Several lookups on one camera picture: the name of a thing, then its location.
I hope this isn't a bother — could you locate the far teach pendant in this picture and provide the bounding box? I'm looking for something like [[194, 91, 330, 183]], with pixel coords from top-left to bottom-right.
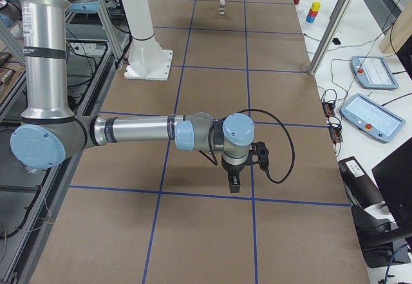
[[351, 56, 399, 90]]

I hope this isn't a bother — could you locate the black box with label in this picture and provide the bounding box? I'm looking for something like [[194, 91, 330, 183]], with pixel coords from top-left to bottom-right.
[[338, 156, 384, 209]]

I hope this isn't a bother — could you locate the black monitor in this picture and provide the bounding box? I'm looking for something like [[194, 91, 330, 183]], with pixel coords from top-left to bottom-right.
[[372, 139, 412, 225]]

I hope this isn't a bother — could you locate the blue cube block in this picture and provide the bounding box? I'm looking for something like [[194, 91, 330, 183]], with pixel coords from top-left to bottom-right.
[[305, 15, 315, 23]]

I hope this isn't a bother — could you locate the orange circuit board far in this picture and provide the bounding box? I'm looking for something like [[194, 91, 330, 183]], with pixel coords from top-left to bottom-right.
[[322, 102, 335, 117]]

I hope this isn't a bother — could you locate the near teach pendant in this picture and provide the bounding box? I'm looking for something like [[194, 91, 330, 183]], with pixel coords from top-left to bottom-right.
[[341, 93, 406, 143]]

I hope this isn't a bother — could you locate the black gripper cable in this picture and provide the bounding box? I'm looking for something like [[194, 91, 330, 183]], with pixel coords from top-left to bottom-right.
[[241, 108, 295, 184]]

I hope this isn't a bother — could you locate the white pedestal column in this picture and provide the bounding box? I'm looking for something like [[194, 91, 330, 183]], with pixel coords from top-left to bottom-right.
[[122, 0, 173, 81]]

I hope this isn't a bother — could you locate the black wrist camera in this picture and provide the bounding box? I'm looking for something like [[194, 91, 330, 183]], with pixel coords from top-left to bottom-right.
[[249, 141, 270, 172]]

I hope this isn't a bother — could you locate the red cube block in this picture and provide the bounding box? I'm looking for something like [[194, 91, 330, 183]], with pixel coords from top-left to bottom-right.
[[308, 9, 318, 17]]

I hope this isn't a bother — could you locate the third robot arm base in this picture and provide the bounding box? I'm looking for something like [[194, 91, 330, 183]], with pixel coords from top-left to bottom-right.
[[1, 0, 22, 28]]

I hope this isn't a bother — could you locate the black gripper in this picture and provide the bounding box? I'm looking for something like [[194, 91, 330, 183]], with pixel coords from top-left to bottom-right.
[[221, 160, 245, 193]]

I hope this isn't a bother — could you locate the orange circuit board near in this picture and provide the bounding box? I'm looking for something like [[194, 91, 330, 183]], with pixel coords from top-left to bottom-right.
[[328, 125, 342, 144]]

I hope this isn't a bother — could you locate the yellow cube block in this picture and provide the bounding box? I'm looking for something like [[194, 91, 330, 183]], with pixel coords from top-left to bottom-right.
[[311, 1, 321, 12]]

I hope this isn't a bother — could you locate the black monitor stand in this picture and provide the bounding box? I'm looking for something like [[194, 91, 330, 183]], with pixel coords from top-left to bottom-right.
[[351, 205, 411, 268]]

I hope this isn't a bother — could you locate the white PPR pipe valve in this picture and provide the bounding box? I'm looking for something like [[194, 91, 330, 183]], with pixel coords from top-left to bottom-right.
[[218, 0, 226, 15]]

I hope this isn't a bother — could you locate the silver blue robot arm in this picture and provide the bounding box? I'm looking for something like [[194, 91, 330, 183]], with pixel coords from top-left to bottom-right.
[[10, 0, 254, 193]]

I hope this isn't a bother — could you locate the aluminium frame post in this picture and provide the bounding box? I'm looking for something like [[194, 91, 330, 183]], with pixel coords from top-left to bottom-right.
[[308, 0, 352, 76]]

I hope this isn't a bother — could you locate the teach pendant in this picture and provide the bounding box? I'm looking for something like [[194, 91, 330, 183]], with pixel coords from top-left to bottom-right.
[[341, 93, 406, 143], [351, 56, 399, 90]]

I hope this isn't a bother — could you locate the orange circuit board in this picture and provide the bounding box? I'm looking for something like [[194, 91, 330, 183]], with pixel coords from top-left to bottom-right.
[[322, 102, 335, 117], [328, 125, 342, 144]]

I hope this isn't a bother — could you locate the small black box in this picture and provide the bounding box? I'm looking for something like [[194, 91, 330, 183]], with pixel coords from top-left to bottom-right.
[[332, 38, 341, 45]]

